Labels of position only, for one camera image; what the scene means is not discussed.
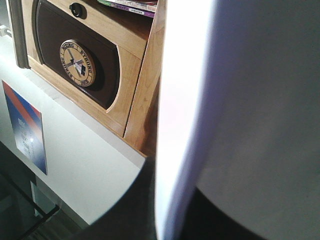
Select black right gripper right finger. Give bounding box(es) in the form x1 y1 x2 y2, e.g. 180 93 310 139
180 188 263 240

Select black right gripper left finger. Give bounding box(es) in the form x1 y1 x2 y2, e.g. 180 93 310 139
70 157 157 240

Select white paper sheet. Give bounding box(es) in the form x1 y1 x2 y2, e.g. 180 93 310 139
155 0 320 240

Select blue red poster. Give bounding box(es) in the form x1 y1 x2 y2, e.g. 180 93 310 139
2 81 48 175

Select round windmill emblem plaque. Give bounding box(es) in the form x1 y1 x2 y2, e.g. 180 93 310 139
59 39 96 87

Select stacked books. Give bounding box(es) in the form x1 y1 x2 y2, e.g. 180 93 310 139
98 0 158 18

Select wooden wall cabinet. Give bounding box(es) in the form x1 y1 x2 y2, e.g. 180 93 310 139
20 0 166 156

